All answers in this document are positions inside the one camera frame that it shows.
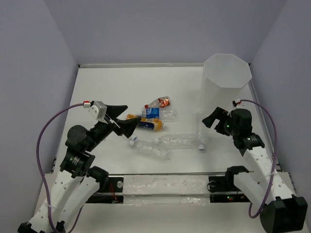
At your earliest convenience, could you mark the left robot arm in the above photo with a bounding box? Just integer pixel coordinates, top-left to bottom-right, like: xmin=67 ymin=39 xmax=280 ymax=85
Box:
xmin=17 ymin=101 xmax=140 ymax=233

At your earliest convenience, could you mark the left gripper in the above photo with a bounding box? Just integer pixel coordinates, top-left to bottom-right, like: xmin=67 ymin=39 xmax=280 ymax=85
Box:
xmin=86 ymin=104 xmax=142 ymax=150

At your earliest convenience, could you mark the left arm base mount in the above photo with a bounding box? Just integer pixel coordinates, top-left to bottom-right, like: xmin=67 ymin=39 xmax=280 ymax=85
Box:
xmin=86 ymin=176 xmax=124 ymax=204

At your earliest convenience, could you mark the clear bottle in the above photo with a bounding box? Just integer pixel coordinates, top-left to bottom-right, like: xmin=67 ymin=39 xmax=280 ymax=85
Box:
xmin=195 ymin=112 xmax=206 ymax=151
xmin=129 ymin=139 xmax=170 ymax=161
xmin=154 ymin=133 xmax=196 ymax=150

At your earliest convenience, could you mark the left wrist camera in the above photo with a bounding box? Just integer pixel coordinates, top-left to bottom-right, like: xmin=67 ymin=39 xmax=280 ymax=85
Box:
xmin=88 ymin=101 xmax=107 ymax=121

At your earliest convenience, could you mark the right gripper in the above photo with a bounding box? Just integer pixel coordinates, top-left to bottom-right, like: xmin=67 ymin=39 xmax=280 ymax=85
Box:
xmin=202 ymin=106 xmax=239 ymax=137

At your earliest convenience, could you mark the blue label plastic bottle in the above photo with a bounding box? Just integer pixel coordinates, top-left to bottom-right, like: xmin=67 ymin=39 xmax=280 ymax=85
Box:
xmin=141 ymin=107 xmax=177 ymax=121

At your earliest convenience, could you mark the red label plastic bottle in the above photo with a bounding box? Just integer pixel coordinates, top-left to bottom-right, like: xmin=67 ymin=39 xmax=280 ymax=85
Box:
xmin=144 ymin=96 xmax=171 ymax=109

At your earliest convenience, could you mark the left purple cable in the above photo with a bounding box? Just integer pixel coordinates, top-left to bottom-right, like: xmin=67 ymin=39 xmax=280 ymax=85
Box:
xmin=36 ymin=100 xmax=91 ymax=233

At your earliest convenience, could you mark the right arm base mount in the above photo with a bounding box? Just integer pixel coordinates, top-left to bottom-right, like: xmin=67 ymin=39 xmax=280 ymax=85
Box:
xmin=207 ymin=176 xmax=250 ymax=203

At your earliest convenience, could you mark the white octagonal plastic bin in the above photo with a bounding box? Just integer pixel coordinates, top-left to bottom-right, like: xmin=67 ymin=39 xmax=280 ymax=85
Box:
xmin=199 ymin=54 xmax=252 ymax=113

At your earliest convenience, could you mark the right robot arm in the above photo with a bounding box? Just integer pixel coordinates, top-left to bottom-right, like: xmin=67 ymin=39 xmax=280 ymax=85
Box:
xmin=202 ymin=107 xmax=308 ymax=233

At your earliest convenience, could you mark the orange label plastic bottle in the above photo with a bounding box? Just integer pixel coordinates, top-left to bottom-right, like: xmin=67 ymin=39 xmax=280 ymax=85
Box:
xmin=137 ymin=116 xmax=166 ymax=131

